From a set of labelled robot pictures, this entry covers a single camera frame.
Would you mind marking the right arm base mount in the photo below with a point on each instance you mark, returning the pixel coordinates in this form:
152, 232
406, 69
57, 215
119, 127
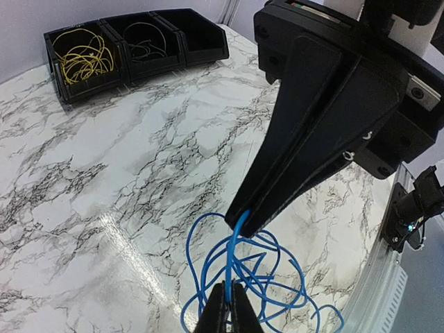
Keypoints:
408, 211

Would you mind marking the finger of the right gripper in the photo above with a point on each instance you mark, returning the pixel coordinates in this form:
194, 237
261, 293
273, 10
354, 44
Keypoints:
372, 94
311, 135

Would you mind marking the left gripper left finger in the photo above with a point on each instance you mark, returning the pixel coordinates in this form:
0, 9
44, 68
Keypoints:
215, 314

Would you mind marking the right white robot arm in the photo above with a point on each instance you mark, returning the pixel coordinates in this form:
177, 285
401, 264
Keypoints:
399, 24

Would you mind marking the black compartment tray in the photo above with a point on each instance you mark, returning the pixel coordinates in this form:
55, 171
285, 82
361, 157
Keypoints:
99, 55

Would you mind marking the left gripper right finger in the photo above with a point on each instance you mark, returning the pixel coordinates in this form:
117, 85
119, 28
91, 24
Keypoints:
243, 316

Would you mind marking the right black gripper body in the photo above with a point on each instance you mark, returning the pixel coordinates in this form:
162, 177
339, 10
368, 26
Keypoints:
415, 122

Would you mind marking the aluminium front rail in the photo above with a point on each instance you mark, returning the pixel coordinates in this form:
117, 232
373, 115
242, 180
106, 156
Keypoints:
374, 303

